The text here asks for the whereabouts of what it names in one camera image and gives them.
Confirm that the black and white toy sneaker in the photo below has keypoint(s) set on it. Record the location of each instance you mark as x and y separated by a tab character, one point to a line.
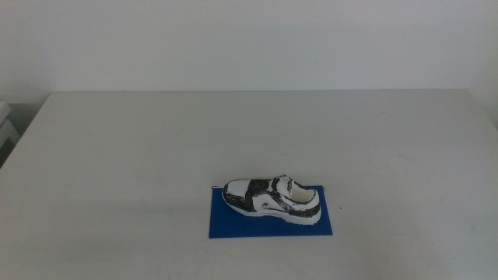
249	194

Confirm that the blue rectangular mat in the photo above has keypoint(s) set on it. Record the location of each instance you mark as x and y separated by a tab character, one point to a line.
233	229

